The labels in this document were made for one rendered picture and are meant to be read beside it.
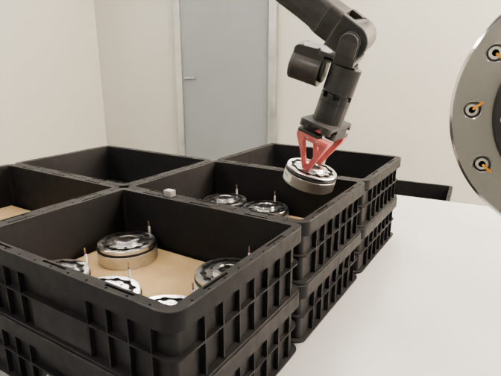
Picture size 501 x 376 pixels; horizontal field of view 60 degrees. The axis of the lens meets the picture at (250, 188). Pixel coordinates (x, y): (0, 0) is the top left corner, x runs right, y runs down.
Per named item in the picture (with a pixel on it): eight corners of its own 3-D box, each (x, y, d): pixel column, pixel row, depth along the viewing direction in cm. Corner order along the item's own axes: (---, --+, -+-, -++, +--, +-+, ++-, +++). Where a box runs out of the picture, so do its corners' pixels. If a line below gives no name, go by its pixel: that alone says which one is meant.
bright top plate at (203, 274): (273, 271, 67) (273, 268, 67) (234, 298, 59) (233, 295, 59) (224, 255, 73) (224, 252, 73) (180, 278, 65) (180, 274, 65)
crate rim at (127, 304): (305, 239, 67) (306, 224, 66) (174, 338, 43) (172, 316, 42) (124, 198, 87) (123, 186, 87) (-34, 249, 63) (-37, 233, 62)
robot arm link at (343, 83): (361, 66, 74) (367, 64, 79) (323, 54, 76) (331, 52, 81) (347, 105, 77) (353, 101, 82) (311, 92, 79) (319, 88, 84)
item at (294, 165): (344, 175, 88) (344, 172, 88) (322, 186, 80) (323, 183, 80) (301, 157, 93) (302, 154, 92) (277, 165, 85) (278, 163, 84)
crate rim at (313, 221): (366, 192, 91) (367, 180, 91) (305, 238, 67) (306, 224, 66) (214, 168, 112) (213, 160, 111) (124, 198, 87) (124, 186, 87)
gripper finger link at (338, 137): (290, 162, 86) (305, 118, 82) (306, 156, 91) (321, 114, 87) (320, 177, 83) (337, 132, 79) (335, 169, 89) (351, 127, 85)
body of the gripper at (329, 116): (297, 126, 80) (310, 87, 77) (320, 120, 88) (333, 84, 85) (327, 140, 77) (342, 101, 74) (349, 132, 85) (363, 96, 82)
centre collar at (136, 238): (147, 239, 78) (146, 236, 78) (125, 249, 74) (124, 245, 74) (128, 234, 81) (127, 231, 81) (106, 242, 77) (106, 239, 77)
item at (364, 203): (397, 199, 118) (401, 158, 115) (362, 234, 94) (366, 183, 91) (271, 180, 139) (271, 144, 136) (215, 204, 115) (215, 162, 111)
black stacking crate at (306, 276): (362, 234, 94) (366, 183, 91) (303, 293, 70) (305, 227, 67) (215, 204, 114) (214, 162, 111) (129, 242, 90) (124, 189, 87)
